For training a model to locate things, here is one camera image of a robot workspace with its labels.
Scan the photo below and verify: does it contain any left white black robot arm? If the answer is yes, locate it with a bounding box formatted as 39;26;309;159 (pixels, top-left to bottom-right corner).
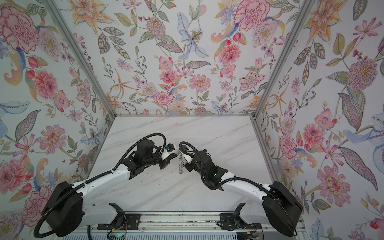
34;139;178;239

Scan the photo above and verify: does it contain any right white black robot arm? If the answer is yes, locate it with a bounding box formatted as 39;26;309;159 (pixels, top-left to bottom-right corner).
180;145;303;237

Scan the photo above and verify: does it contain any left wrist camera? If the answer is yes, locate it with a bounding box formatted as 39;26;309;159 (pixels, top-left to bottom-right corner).
161;144;179;161

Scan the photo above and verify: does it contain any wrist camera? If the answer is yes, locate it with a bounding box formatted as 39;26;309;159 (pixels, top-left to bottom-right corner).
181;150;194;164
161;144;179;161

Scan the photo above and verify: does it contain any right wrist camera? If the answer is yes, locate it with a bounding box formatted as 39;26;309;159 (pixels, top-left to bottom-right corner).
181;150;194;164

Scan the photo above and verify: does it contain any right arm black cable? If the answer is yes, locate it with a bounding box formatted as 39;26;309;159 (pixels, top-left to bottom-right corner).
178;141;205;169

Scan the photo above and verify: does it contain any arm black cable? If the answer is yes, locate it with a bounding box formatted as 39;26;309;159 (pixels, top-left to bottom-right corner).
178;141;205;169
112;132;167;172

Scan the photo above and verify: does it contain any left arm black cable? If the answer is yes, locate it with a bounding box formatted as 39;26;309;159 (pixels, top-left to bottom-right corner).
112;132;167;172

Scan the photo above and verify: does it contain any aluminium mounting rail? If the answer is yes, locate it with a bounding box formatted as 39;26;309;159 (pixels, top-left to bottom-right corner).
47;210;307;233

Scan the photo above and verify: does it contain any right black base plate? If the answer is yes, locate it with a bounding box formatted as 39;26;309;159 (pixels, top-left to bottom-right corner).
217;213;262;231

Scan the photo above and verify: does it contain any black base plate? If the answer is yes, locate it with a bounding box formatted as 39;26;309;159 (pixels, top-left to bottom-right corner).
97;214;141;231
217;213;262;231

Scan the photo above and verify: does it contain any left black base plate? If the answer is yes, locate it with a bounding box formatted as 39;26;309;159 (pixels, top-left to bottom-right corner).
97;214;141;231

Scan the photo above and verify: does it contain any left aluminium corner post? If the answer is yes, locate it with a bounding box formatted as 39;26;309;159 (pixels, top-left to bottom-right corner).
43;1;117;121

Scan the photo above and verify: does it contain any aluminium corner post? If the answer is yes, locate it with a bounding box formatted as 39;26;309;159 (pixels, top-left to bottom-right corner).
252;1;314;121
43;1;117;121

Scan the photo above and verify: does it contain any right aluminium corner post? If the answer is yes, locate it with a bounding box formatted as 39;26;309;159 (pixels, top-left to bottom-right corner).
252;1;314;121

